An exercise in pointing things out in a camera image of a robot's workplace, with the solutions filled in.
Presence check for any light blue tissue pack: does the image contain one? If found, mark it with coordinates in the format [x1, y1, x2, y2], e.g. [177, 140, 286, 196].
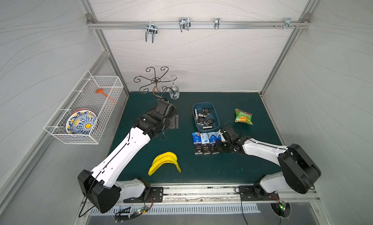
[208, 132, 219, 143]

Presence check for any white blue tissue pack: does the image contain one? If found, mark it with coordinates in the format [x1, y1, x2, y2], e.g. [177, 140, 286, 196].
[200, 133, 210, 144]

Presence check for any dark blue tissue pack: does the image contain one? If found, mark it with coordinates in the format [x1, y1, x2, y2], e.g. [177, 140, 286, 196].
[192, 132, 202, 144]

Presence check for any black tissue pack top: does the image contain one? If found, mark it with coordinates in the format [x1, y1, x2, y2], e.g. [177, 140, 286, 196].
[202, 108, 211, 115]

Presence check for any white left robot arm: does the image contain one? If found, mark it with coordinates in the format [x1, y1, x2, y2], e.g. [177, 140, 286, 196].
[77, 100, 177, 213]

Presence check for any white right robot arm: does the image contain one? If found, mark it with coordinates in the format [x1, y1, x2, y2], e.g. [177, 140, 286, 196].
[217, 137, 322, 197]

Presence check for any teal storage box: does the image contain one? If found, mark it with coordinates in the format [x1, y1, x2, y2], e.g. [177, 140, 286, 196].
[192, 102, 220, 133]

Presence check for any copper glass rack stand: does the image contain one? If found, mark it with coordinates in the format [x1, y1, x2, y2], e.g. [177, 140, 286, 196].
[134, 66, 172, 102]

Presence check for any green snack bag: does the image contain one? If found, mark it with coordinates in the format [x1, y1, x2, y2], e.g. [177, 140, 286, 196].
[235, 108, 253, 125]

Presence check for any yellow banana bunch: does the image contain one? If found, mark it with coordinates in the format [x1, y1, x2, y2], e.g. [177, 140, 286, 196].
[148, 152, 182, 176]

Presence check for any orange spatula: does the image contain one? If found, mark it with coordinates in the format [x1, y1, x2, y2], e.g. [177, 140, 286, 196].
[96, 89, 117, 104]

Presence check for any blue yellow patterned plate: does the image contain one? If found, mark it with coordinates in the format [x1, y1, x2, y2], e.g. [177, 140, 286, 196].
[65, 109, 97, 135]

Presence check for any metal hook left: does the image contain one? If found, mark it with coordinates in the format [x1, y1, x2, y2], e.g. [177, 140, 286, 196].
[145, 24, 158, 43]

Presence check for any metal hook middle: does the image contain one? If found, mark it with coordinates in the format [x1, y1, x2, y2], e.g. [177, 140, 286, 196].
[178, 18, 191, 32]

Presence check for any metal hook small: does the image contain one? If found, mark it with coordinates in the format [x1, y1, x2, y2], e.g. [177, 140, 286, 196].
[214, 18, 220, 30]

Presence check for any metal hook right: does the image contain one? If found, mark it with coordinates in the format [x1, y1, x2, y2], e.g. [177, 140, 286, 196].
[274, 18, 300, 30]

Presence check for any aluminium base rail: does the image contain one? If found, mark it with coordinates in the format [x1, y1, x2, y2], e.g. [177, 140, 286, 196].
[149, 183, 321, 204]

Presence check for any white wire basket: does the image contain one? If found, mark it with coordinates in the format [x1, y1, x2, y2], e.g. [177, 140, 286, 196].
[44, 71, 123, 144]

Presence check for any aluminium top rail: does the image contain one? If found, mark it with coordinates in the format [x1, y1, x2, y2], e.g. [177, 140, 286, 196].
[87, 18, 311, 31]

